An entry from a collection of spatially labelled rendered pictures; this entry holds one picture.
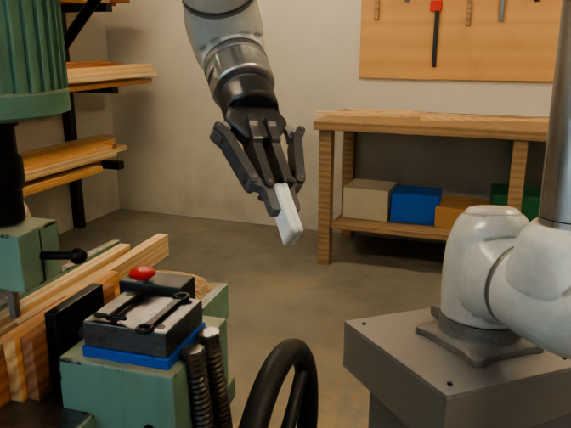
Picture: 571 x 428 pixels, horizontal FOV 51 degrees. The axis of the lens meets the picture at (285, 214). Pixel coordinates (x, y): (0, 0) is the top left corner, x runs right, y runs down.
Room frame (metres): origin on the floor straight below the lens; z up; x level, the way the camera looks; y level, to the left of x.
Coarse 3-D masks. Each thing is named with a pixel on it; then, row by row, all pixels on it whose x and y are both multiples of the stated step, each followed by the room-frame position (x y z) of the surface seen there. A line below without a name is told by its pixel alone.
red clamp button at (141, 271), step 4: (136, 268) 0.65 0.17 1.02; (140, 268) 0.65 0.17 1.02; (144, 268) 0.65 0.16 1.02; (148, 268) 0.65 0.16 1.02; (152, 268) 0.65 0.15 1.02; (132, 272) 0.64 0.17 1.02; (136, 272) 0.64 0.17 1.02; (140, 272) 0.64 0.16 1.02; (144, 272) 0.64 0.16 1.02; (148, 272) 0.64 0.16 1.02; (152, 272) 0.64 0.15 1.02; (132, 276) 0.64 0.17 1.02; (136, 276) 0.63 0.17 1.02; (140, 276) 0.63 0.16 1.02; (144, 276) 0.63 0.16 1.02; (148, 276) 0.64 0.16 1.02; (152, 276) 0.64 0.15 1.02
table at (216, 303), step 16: (224, 288) 0.89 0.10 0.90; (208, 304) 0.83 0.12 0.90; (224, 304) 0.89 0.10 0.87; (32, 400) 0.57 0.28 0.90; (48, 400) 0.57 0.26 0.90; (0, 416) 0.54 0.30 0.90; (16, 416) 0.54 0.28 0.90; (32, 416) 0.54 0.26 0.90; (48, 416) 0.54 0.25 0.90; (64, 416) 0.54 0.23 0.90; (80, 416) 0.54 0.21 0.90
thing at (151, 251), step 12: (156, 240) 1.00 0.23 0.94; (132, 252) 0.94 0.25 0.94; (144, 252) 0.96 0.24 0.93; (156, 252) 1.00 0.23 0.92; (168, 252) 1.04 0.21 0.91; (108, 264) 0.88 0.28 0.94; (120, 264) 0.89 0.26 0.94; (132, 264) 0.92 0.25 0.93; (144, 264) 0.96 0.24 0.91; (96, 276) 0.83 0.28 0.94; (120, 276) 0.88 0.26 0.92; (72, 288) 0.79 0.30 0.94; (48, 300) 0.75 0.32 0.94
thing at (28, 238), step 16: (16, 224) 0.68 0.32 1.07; (32, 224) 0.68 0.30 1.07; (48, 224) 0.68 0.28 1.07; (0, 240) 0.64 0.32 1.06; (16, 240) 0.63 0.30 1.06; (32, 240) 0.65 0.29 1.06; (48, 240) 0.68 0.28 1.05; (0, 256) 0.64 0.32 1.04; (16, 256) 0.63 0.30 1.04; (32, 256) 0.65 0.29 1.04; (0, 272) 0.64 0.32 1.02; (16, 272) 0.63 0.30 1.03; (32, 272) 0.65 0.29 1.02; (48, 272) 0.67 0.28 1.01; (0, 288) 0.64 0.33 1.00; (16, 288) 0.63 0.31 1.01; (32, 288) 0.65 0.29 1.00
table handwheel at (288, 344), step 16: (272, 352) 0.58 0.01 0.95; (288, 352) 0.59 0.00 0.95; (304, 352) 0.63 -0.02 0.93; (272, 368) 0.55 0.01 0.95; (288, 368) 0.57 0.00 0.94; (304, 368) 0.66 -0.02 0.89; (256, 384) 0.54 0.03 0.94; (272, 384) 0.53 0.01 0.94; (304, 384) 0.66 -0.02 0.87; (256, 400) 0.52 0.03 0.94; (272, 400) 0.52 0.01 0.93; (288, 400) 0.64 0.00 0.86; (304, 400) 0.69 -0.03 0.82; (256, 416) 0.50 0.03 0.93; (288, 416) 0.62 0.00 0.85; (304, 416) 0.69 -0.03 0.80
